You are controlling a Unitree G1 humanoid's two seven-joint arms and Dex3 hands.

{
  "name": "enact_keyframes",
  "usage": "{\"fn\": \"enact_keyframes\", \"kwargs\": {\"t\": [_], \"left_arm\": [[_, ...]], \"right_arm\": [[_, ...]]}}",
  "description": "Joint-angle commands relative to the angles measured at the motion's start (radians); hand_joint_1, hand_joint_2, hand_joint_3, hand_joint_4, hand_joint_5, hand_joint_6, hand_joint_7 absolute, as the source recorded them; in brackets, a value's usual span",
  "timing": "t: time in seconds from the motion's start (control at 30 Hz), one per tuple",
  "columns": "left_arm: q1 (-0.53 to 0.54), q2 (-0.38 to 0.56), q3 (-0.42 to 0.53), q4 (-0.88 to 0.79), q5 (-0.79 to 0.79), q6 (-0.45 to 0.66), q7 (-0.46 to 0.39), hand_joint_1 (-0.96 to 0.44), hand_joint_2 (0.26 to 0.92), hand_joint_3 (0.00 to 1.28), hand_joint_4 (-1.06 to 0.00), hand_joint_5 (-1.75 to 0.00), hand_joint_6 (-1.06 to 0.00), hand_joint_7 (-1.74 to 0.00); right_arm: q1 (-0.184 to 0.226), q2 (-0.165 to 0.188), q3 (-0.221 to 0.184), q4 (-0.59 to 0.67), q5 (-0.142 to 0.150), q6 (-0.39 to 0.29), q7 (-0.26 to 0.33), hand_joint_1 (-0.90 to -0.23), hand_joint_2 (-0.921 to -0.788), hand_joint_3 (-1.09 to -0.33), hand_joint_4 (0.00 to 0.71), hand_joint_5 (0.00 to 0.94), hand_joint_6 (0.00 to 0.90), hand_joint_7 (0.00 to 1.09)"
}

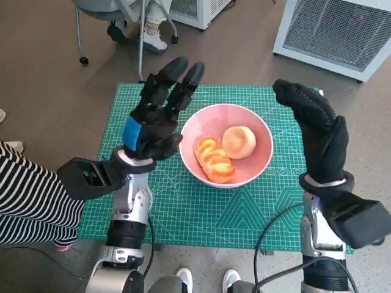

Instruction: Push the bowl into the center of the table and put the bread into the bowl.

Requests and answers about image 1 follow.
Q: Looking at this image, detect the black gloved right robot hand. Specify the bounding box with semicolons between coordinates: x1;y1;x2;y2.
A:
272;79;349;186

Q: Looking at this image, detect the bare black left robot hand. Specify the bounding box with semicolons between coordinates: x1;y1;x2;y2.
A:
122;56;206;161

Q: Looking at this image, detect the pink bowl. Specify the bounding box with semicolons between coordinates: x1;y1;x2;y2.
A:
179;103;274;189

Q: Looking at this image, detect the long striped toy bread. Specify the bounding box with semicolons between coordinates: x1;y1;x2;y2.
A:
194;137;236;184

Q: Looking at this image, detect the round toy bread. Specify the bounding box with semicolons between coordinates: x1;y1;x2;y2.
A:
221;126;257;160

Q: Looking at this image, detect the green cutting mat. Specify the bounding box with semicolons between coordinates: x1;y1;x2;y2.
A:
76;82;354;256

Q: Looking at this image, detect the person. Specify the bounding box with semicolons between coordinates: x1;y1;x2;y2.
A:
146;267;257;293
106;0;174;55
0;140;86;251

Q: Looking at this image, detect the large white mesh cabinet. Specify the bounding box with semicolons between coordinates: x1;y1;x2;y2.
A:
272;0;391;82

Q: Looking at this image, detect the small white mesh cabinet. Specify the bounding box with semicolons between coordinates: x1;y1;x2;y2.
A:
169;0;236;31

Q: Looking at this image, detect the grey office chair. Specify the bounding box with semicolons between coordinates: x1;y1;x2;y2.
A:
73;0;180;84

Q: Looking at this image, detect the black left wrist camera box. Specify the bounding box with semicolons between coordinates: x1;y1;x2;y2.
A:
56;157;129;201

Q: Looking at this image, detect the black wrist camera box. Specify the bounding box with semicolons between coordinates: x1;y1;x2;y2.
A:
56;157;129;201
323;190;391;250

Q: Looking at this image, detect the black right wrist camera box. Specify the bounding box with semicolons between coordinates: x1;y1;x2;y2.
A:
323;190;391;250

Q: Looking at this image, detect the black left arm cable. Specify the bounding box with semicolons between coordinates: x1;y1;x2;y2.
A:
141;215;156;281

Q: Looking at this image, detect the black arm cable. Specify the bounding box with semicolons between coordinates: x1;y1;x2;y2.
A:
141;215;156;281
252;203;305;293

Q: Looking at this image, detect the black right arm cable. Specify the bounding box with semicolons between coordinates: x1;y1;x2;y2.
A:
252;203;305;293

